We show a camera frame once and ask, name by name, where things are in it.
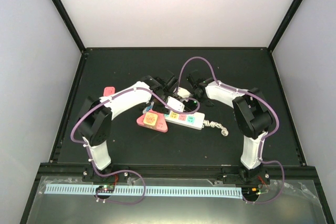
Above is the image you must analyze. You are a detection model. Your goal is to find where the white coiled power cord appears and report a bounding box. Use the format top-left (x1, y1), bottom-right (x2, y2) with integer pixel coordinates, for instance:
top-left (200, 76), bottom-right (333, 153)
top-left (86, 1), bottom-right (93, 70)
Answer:
top-left (203, 120), bottom-right (229, 138)

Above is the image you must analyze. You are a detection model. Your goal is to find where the pink square plug adapter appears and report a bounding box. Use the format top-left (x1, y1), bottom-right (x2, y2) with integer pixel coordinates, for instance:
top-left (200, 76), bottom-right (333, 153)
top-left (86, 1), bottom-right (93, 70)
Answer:
top-left (103, 86), bottom-right (116, 97)

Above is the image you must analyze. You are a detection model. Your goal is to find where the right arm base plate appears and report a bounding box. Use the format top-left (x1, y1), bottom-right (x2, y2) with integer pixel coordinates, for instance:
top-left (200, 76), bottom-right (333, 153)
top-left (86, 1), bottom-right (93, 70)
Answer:
top-left (221, 165), bottom-right (270, 185)

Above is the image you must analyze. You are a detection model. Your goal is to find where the purple cable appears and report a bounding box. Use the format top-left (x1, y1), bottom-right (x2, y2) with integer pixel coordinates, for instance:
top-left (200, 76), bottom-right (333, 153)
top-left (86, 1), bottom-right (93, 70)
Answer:
top-left (177, 56), bottom-right (286, 205)
top-left (69, 87), bottom-right (201, 205)

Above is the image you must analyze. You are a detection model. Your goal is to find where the yellow cube socket adapter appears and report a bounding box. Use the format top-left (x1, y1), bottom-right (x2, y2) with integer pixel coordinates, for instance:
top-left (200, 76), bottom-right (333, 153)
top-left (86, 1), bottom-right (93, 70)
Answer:
top-left (143, 112), bottom-right (158, 129)

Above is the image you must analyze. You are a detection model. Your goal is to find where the black aluminium frame post left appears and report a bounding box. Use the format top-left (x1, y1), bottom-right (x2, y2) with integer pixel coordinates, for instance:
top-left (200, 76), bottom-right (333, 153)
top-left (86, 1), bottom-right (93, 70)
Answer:
top-left (51, 0), bottom-right (86, 53)

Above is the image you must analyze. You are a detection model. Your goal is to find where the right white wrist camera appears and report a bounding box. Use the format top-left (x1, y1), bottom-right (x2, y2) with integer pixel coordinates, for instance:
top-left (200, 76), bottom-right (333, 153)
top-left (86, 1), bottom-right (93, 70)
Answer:
top-left (176, 87), bottom-right (191, 99)

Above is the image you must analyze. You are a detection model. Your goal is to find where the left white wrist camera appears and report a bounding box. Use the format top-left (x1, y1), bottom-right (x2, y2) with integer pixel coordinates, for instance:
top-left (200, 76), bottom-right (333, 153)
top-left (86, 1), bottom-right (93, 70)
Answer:
top-left (166, 97), bottom-right (184, 112)

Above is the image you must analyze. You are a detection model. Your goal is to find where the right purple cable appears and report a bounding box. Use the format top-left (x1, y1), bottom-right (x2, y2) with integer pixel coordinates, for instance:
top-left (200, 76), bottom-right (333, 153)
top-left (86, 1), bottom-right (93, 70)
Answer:
top-left (177, 56), bottom-right (286, 205)

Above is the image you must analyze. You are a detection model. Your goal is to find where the pink triangular socket adapter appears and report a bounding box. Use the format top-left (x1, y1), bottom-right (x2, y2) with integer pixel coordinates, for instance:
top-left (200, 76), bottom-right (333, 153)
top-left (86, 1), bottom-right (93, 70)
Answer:
top-left (136, 110), bottom-right (168, 133)

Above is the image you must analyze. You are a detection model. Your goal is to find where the white power strip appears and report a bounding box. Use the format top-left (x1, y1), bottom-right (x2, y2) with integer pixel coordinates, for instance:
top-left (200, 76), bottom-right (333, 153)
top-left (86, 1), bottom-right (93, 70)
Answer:
top-left (136, 106), bottom-right (205, 133)

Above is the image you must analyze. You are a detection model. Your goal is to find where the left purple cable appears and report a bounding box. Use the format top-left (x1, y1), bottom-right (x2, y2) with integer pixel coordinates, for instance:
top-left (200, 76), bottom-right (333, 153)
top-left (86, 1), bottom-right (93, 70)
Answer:
top-left (69, 87), bottom-right (201, 205)

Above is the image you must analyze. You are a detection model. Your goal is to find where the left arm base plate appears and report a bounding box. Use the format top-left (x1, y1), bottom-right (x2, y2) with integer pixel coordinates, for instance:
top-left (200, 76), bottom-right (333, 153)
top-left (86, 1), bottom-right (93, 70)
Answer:
top-left (81, 165), bottom-right (132, 183)

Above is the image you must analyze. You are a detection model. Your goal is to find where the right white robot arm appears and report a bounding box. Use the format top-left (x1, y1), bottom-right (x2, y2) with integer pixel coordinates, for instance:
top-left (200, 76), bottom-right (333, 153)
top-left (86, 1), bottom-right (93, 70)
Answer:
top-left (186, 70), bottom-right (275, 184)

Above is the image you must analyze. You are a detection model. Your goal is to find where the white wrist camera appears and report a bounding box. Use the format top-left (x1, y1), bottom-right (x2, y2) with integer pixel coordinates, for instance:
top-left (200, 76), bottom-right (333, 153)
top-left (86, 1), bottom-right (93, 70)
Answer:
top-left (176, 87), bottom-right (191, 99)
top-left (166, 97), bottom-right (184, 112)

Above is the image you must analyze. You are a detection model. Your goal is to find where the black aluminium frame post right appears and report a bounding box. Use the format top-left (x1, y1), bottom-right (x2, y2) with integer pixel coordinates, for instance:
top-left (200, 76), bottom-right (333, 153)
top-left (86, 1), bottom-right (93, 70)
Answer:
top-left (267, 0), bottom-right (303, 53)

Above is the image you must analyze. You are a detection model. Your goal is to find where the light blue slotted cable duct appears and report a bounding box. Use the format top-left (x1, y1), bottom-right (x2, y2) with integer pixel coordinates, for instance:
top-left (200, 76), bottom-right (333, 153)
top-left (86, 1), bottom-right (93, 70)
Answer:
top-left (44, 184), bottom-right (243, 199)

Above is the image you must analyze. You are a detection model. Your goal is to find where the black aluminium frame post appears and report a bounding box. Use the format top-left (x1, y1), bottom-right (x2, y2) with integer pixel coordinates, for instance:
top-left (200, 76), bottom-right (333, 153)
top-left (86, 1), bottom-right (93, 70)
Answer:
top-left (267, 0), bottom-right (303, 53)
top-left (51, 0), bottom-right (86, 53)

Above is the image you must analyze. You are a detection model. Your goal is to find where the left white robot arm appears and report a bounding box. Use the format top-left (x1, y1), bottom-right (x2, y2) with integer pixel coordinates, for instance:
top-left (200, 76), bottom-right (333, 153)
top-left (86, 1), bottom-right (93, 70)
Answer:
top-left (70, 76), bottom-right (178, 182)

